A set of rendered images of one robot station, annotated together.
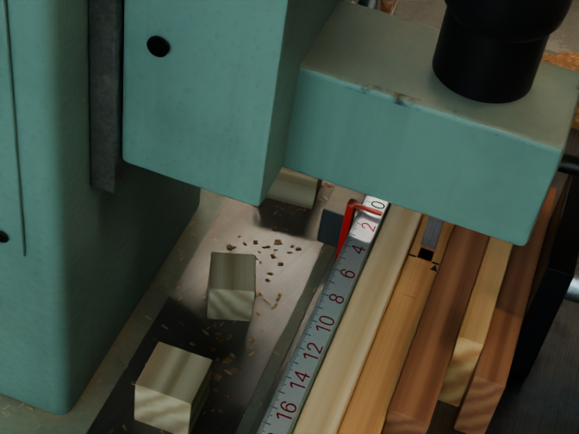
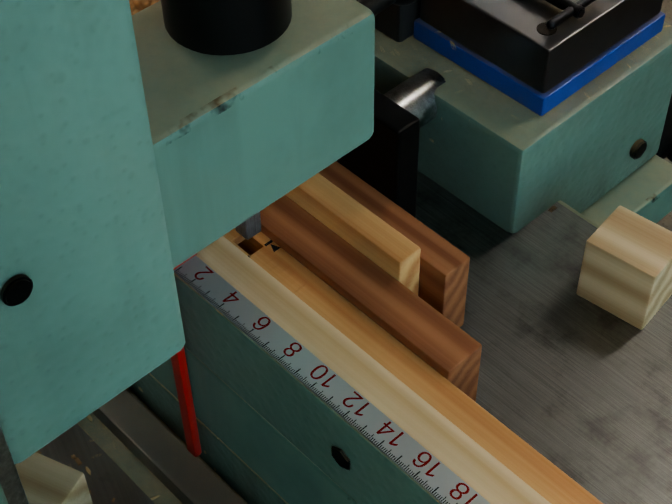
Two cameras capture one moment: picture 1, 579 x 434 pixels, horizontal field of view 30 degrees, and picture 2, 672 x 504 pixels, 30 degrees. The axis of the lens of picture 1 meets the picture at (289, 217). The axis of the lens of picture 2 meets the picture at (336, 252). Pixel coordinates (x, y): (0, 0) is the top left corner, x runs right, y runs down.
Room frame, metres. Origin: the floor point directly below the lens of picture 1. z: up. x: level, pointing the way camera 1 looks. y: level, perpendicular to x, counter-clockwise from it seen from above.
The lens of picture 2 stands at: (0.18, 0.23, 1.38)
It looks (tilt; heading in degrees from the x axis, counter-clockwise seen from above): 48 degrees down; 305
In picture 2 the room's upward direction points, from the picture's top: 1 degrees counter-clockwise
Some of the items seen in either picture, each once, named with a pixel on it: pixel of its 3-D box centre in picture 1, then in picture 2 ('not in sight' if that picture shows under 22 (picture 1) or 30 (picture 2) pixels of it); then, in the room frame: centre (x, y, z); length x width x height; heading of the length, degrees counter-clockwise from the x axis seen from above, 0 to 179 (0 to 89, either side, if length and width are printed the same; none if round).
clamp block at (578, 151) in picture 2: not in sight; (500, 92); (0.41, -0.27, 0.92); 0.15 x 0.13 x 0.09; 167
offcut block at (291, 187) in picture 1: (292, 175); not in sight; (0.63, 0.00, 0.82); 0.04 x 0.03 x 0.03; 83
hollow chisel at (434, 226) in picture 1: (438, 212); (245, 193); (0.45, -0.08, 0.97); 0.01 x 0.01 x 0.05; 77
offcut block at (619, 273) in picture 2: not in sight; (630, 267); (0.29, -0.19, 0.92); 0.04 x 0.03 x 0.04; 174
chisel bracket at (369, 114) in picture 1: (426, 128); (197, 125); (0.45, -0.06, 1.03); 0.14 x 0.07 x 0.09; 77
